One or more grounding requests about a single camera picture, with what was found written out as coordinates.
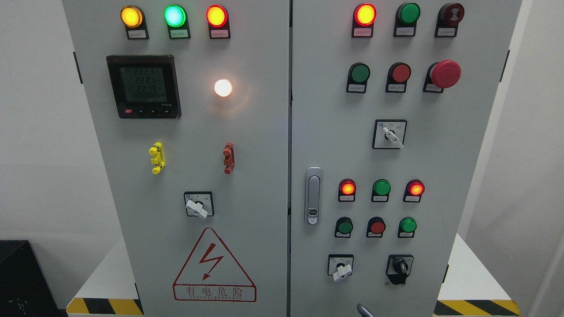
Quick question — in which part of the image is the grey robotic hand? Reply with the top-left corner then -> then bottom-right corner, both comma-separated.
356,303 -> 374,317

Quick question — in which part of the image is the silver door handle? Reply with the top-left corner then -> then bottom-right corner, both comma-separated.
304,166 -> 323,225

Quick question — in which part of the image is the red plastic door clip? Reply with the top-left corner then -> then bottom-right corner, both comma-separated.
223,142 -> 235,175

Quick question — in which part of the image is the grey right cabinet door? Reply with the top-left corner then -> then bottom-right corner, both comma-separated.
289,0 -> 522,317

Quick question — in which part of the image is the grey cabinet door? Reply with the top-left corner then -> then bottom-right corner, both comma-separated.
63,0 -> 290,317
289,0 -> 522,317

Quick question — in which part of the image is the yellow plastic door clip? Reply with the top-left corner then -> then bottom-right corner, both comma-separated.
148,142 -> 166,175

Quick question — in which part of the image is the grey left cabinet door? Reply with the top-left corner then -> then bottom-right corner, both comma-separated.
63,0 -> 290,317

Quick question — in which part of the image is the red indicator lamp left door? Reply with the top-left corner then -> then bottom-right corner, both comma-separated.
206,4 -> 231,39

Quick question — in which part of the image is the red push button lower centre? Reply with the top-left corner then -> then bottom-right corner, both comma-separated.
365,217 -> 386,238

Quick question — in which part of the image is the green push button lower left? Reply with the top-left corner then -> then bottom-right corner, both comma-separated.
334,217 -> 354,238

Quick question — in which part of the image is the green push button lower right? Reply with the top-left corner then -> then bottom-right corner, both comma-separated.
397,217 -> 417,239

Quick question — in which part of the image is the red lit lamp middle left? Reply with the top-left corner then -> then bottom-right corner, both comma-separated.
338,178 -> 356,202

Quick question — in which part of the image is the red lit lamp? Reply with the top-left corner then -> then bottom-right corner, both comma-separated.
403,179 -> 425,203
338,178 -> 356,202

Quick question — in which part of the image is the green lamp middle centre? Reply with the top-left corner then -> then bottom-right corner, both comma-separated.
371,179 -> 391,203

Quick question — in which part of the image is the red lit lamp middle right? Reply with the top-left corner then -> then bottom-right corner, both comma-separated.
403,179 -> 425,203

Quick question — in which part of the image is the red electric hazard warning sticker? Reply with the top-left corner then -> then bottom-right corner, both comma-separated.
173,227 -> 256,302

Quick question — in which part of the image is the green push button upper row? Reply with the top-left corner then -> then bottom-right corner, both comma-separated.
346,63 -> 371,93

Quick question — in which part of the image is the red push button upper row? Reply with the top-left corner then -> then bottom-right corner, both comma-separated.
385,62 -> 412,93

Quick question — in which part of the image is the red emergency stop mushroom button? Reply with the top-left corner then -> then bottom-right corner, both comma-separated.
423,59 -> 461,93

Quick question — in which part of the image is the white lit indicator lamp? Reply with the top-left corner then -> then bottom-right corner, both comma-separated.
214,79 -> 233,98

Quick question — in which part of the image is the red indicator lamp top right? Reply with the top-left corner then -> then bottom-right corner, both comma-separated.
351,3 -> 377,38

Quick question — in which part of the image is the green indicator lamp top right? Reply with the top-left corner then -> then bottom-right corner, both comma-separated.
393,2 -> 421,37

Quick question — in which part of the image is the green indicator lamp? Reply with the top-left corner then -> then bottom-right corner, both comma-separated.
393,2 -> 421,37
163,4 -> 191,39

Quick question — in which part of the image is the dark red buzzer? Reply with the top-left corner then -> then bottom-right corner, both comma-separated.
434,3 -> 464,38

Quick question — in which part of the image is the black digital power meter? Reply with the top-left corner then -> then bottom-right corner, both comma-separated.
106,55 -> 182,119

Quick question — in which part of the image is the black box bottom left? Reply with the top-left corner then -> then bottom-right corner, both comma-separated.
0,240 -> 60,317

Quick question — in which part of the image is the green indicator lamp top left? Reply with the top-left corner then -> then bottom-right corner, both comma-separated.
163,4 -> 191,39

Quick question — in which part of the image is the yellow indicator lamp top left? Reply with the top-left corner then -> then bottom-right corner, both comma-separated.
120,5 -> 149,40

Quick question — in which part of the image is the white selector switch lower right door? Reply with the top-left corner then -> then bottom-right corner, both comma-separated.
327,254 -> 354,282

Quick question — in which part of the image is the white selector switch door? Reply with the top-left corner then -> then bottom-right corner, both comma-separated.
327,254 -> 354,282
184,191 -> 214,219

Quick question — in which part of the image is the black key selector switch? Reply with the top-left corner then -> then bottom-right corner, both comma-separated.
386,254 -> 414,285

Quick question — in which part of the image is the white selector switch upper right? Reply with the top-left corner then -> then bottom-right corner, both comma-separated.
372,120 -> 407,150

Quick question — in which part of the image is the white selector switch left door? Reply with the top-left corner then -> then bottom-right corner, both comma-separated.
184,191 -> 214,219

